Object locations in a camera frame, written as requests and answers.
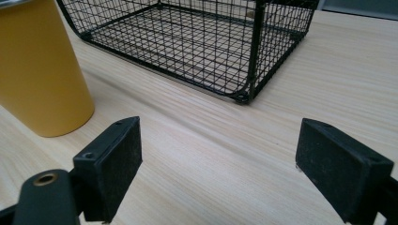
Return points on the yellow cup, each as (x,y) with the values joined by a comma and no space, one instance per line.
(37,68)

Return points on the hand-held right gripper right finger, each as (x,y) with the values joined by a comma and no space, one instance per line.
(338,168)

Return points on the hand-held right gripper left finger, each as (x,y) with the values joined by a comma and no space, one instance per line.
(108,175)

